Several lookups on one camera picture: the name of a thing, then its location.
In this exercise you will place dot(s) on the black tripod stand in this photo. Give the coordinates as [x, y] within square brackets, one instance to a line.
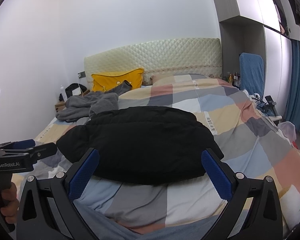
[268, 107]

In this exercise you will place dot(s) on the blue jeans legs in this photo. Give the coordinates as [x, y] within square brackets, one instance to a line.
[105, 228]

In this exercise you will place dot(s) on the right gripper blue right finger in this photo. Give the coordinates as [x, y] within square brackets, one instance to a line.
[228, 184]

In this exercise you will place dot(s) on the white bottle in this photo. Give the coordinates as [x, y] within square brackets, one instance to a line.
[61, 97]

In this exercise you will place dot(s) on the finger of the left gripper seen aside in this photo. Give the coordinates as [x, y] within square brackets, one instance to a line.
[20, 145]

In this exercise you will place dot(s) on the black bag on nightstand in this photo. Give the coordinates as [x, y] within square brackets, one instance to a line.
[74, 89]

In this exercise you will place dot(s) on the wooden nightstand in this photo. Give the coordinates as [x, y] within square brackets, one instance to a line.
[59, 106]

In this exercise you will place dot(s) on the grey wardrobe cabinet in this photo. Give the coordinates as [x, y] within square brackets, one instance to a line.
[262, 27]

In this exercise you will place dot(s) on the left hand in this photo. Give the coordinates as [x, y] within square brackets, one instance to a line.
[11, 209]

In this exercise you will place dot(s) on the yellow pillow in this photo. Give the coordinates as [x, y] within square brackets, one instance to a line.
[107, 80]

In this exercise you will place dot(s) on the cream quilted headboard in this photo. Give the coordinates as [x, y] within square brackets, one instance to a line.
[173, 56]

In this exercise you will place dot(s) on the patchwork checked duvet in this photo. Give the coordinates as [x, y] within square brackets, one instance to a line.
[251, 144]

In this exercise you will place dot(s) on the blue towel on chair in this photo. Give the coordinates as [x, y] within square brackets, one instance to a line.
[252, 73]

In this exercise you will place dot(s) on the wall socket panel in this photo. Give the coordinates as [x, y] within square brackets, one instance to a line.
[81, 75]

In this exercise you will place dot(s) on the black puffer jacket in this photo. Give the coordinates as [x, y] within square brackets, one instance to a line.
[148, 145]

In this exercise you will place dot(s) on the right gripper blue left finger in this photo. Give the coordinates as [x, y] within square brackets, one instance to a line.
[70, 185]

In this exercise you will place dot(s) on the grey fleece garment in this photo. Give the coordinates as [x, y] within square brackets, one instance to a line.
[77, 107]

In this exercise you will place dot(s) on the blue curtain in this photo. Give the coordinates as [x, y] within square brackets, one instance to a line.
[292, 112]

